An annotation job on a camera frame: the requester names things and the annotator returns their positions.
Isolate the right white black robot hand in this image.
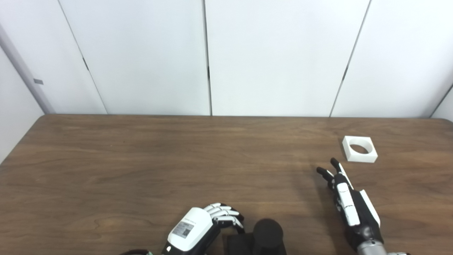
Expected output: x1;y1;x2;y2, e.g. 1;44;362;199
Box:
316;158;385;250

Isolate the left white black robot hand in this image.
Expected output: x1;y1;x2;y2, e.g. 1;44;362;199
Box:
161;203;245;255

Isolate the white square piece with hole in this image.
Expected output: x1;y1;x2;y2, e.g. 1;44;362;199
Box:
342;136;378;163

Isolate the black peg with square base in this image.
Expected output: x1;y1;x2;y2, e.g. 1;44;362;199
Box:
226;219;287;255

